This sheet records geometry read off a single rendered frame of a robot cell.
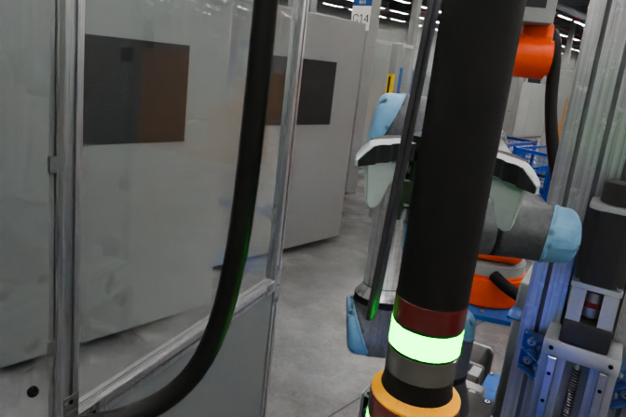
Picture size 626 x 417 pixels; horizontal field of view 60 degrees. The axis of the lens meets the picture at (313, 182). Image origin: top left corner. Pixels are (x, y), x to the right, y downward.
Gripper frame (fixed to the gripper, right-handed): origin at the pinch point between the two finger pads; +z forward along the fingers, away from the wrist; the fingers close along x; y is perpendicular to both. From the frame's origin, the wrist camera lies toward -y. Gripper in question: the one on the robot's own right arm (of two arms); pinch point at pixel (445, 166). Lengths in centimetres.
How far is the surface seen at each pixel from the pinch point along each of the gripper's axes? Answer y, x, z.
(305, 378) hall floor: 165, 53, -223
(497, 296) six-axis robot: 150, -58, -365
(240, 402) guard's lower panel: 103, 50, -105
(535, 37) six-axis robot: -41, -52, -392
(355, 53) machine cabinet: -18, 90, -457
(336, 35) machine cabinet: -30, 104, -432
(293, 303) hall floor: 165, 85, -310
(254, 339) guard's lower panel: 83, 49, -111
